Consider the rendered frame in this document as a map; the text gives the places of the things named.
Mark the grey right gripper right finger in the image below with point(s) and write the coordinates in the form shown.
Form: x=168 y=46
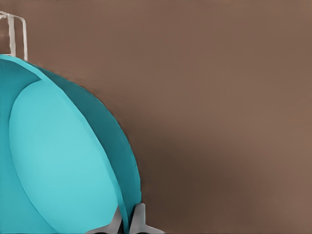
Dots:
x=139 y=219

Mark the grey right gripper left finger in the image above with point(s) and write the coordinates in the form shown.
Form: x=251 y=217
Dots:
x=114 y=223

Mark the teal round plate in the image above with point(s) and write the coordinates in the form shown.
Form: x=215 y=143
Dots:
x=61 y=151

